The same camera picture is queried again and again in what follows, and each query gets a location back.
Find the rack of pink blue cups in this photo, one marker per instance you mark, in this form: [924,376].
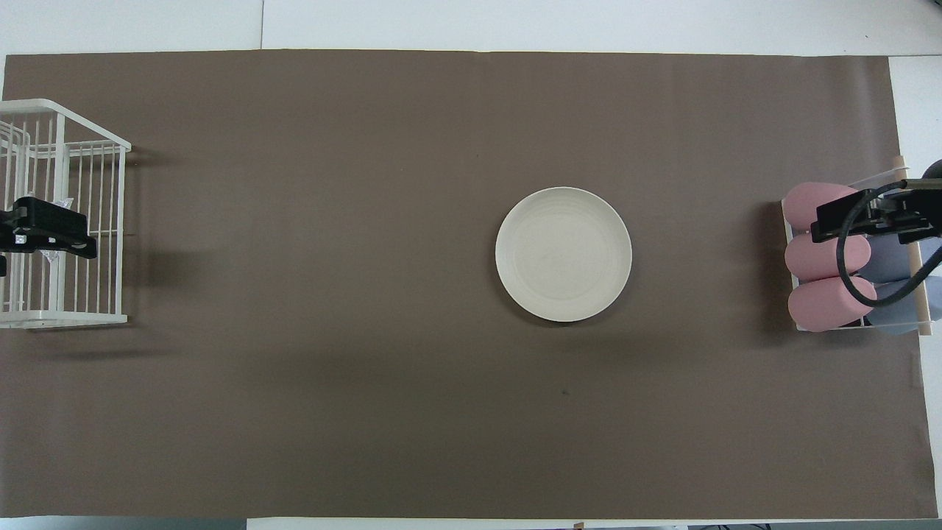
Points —
[923,313]

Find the brown table mat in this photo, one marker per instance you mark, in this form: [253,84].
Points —
[368,294]

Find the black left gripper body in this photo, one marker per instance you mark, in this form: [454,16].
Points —
[6,232]

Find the cream round plate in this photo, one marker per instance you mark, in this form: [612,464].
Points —
[563,254]

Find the silver mesh sponge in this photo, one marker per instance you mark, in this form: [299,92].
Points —
[53,258]

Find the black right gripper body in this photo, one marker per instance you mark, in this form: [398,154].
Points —
[909,213]

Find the pink cup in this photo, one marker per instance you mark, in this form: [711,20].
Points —
[813,261]
[798,206]
[820,305]

